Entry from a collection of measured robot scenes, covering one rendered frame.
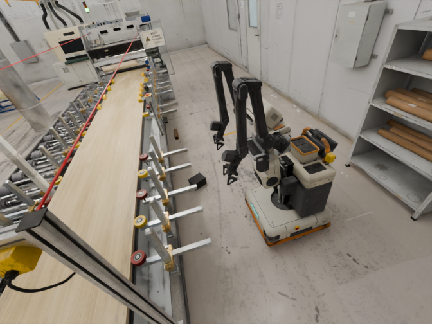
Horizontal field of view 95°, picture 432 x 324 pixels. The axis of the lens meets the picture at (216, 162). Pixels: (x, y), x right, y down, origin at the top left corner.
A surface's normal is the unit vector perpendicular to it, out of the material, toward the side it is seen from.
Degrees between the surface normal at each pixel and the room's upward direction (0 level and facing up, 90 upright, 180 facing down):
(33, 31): 90
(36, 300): 0
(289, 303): 0
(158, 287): 0
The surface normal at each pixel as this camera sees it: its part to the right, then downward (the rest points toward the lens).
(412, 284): -0.15, -0.76
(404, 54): 0.25, 0.59
